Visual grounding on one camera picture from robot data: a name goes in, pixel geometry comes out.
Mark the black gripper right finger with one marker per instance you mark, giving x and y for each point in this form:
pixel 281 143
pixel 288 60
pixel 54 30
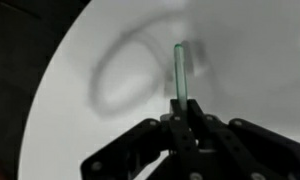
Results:
pixel 236 143

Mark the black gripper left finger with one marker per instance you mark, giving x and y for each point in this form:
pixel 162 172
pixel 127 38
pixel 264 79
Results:
pixel 181 133

